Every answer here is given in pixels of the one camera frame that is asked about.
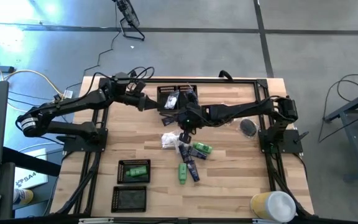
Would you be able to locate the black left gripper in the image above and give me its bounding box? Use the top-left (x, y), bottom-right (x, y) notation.
top-left (134, 95), bottom-right (161, 112)

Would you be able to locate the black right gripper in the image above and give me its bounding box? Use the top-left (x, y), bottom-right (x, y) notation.
top-left (177, 102), bottom-right (204, 144)

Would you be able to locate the green Pert shampoo bottle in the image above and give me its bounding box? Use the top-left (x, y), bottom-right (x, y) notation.
top-left (125, 165), bottom-right (149, 178)
top-left (193, 142), bottom-right (213, 155)
top-left (178, 162), bottom-right (188, 185)

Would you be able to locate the black rectangular package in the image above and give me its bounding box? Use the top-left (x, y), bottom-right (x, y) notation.
top-left (161, 114), bottom-right (176, 127)

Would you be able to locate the black item in clear bag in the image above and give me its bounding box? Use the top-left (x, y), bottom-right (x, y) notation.
top-left (178, 143), bottom-right (192, 163)

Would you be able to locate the black plastic slotted basket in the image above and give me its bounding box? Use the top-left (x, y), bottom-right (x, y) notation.
top-left (116, 159), bottom-right (152, 185)
top-left (177, 83), bottom-right (199, 110)
top-left (111, 185), bottom-right (148, 214)
top-left (156, 84), bottom-right (180, 112)

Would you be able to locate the dark blue toiletry tube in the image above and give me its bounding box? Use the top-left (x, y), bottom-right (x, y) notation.
top-left (186, 161), bottom-right (201, 183)
top-left (188, 146), bottom-right (208, 161)

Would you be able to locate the black floor fan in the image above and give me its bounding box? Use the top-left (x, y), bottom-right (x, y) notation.
top-left (112, 0), bottom-right (146, 42)

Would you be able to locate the yellow container with white lid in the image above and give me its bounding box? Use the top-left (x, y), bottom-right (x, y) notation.
top-left (249, 190), bottom-right (297, 223)

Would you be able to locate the black desk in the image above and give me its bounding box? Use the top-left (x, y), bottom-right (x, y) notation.
top-left (1, 146), bottom-right (62, 218)

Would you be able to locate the white cardboard box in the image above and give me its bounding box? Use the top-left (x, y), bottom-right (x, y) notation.
top-left (13, 147), bottom-right (49, 190)

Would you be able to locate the yellow and white can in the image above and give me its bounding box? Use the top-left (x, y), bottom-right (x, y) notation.
top-left (12, 188), bottom-right (34, 206)

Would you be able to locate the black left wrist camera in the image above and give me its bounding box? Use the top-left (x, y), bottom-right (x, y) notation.
top-left (134, 81), bottom-right (147, 94)

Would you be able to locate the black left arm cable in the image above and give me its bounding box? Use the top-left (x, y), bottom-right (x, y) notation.
top-left (126, 65), bottom-right (155, 82)

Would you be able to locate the black fan power cable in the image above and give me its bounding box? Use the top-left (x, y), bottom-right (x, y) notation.
top-left (63, 2), bottom-right (119, 91)

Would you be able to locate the black aluminium table frame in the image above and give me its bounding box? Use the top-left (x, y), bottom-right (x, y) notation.
top-left (50, 77), bottom-right (316, 218)

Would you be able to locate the black arched cable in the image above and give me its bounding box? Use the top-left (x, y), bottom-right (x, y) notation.
top-left (218, 70), bottom-right (235, 82)

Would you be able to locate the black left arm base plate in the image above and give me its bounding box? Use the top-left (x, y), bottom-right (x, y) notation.
top-left (56, 127), bottom-right (109, 153)

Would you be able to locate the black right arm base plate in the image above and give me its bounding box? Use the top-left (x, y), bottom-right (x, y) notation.
top-left (258, 129), bottom-right (304, 154)

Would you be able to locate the cream floor cable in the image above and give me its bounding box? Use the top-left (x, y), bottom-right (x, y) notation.
top-left (0, 51), bottom-right (65, 113)

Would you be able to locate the black floor cable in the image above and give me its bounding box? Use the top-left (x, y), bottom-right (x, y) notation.
top-left (317, 73), bottom-right (358, 144)

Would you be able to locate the grey metal table frame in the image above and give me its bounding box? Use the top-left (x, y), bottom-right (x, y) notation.
top-left (323, 85), bottom-right (358, 183)

